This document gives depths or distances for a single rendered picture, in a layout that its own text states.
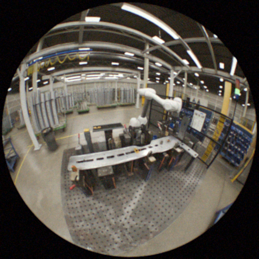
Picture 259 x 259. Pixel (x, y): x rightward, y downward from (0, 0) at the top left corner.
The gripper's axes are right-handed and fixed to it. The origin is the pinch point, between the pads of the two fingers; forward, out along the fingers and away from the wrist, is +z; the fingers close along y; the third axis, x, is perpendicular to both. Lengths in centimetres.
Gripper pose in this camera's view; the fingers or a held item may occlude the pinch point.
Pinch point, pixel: (171, 131)
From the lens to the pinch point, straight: 106.1
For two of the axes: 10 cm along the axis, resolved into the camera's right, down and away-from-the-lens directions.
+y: 3.7, 4.3, -8.2
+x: 9.3, -1.4, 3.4
